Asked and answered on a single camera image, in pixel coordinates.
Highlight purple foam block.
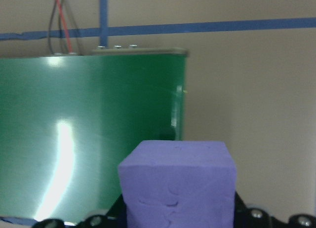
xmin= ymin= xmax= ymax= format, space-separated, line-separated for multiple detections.
xmin=118 ymin=140 xmax=237 ymax=228

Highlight dark grey cable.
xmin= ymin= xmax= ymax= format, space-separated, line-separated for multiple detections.
xmin=47 ymin=0 xmax=65 ymax=54

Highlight red and black cables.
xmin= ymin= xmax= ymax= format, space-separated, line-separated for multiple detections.
xmin=58 ymin=0 xmax=82 ymax=55

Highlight red cable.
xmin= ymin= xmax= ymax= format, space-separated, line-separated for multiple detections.
xmin=54 ymin=0 xmax=74 ymax=53

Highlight green conveyor belt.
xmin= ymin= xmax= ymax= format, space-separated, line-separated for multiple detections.
xmin=0 ymin=46 xmax=190 ymax=226

